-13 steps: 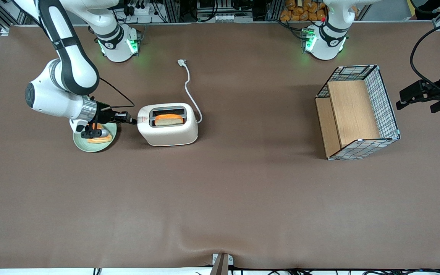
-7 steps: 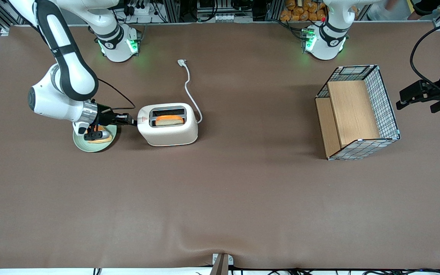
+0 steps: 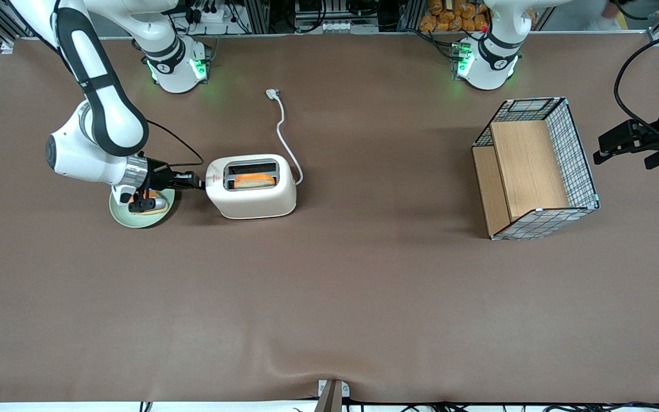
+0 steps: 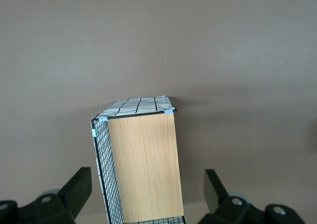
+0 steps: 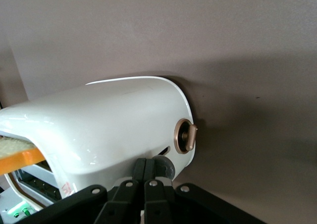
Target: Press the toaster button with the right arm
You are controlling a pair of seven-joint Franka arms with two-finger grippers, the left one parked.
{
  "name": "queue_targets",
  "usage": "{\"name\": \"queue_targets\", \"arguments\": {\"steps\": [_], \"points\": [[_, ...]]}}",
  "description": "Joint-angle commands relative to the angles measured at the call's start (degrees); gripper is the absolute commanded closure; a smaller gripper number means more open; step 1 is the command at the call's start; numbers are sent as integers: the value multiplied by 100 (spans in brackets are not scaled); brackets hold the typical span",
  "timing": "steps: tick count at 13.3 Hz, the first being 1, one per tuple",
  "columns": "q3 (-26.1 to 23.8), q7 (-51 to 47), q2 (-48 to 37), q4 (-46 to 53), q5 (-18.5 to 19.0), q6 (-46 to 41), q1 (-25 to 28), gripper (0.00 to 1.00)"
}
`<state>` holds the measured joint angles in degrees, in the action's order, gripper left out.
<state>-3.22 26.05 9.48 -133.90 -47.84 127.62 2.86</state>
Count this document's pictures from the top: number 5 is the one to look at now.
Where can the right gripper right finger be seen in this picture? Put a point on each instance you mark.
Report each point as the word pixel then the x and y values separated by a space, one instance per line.
pixel 163 204

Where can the bread slice with orange crust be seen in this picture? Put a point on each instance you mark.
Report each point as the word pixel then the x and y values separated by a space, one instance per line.
pixel 15 157

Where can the white toaster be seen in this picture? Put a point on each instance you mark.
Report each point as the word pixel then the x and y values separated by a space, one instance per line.
pixel 99 122

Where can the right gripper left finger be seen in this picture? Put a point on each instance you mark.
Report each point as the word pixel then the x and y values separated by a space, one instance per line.
pixel 119 204

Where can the bronze toaster dial knob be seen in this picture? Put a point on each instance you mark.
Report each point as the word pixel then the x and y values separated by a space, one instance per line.
pixel 190 137

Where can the brown table cover mat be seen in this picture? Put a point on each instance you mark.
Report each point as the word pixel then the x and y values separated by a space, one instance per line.
pixel 198 35

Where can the grey toaster lever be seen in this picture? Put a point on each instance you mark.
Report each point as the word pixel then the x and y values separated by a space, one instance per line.
pixel 168 167

